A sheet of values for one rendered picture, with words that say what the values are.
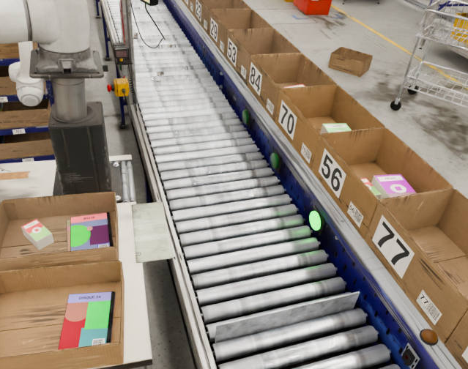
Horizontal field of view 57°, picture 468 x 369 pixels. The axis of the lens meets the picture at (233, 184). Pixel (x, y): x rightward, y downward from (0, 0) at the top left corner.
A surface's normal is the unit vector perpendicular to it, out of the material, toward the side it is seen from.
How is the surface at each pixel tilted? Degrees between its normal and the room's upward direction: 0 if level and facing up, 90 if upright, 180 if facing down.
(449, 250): 1
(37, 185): 0
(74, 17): 90
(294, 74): 90
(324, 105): 90
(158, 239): 0
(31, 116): 90
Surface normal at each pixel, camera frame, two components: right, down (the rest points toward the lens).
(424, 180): -0.95, 0.12
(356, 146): 0.30, 0.59
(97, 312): 0.07, -0.79
